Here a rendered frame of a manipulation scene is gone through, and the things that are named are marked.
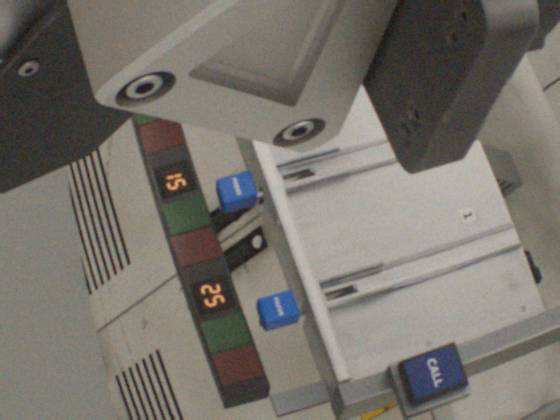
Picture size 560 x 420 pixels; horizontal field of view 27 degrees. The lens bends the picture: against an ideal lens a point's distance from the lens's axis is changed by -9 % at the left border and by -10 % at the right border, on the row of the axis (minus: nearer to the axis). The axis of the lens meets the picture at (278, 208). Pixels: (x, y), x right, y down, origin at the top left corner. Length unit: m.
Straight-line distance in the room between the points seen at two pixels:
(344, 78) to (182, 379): 1.25
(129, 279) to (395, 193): 0.65
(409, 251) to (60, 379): 0.32
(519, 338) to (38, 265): 0.41
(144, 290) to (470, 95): 1.34
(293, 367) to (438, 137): 1.14
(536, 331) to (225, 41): 0.77
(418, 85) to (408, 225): 0.75
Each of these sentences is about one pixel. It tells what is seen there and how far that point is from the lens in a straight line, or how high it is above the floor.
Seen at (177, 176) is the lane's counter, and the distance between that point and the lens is 1.07.
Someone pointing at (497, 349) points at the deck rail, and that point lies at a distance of 1.02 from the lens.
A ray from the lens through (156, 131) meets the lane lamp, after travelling 1.09.
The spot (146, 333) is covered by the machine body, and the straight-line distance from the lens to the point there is 1.62.
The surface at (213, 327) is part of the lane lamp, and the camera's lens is 1.02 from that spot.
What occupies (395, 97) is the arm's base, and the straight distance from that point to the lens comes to 0.32.
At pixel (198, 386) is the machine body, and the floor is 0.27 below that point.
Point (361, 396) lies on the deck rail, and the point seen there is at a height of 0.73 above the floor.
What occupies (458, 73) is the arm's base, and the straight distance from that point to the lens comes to 0.28.
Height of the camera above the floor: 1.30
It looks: 34 degrees down
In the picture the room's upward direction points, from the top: 55 degrees clockwise
